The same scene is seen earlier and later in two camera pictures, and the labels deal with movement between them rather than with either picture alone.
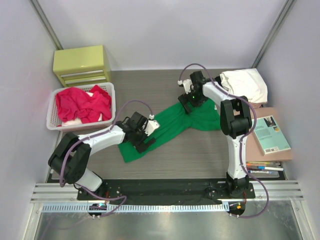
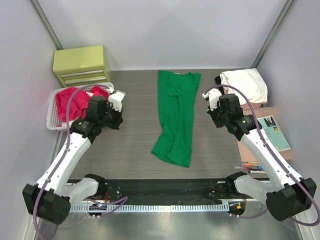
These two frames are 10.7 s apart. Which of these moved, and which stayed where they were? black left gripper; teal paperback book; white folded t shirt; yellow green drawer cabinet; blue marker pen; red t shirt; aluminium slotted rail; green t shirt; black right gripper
Moved: black left gripper; black right gripper; green t shirt
Stayed: white folded t shirt; teal paperback book; red t shirt; aluminium slotted rail; yellow green drawer cabinet; blue marker pen
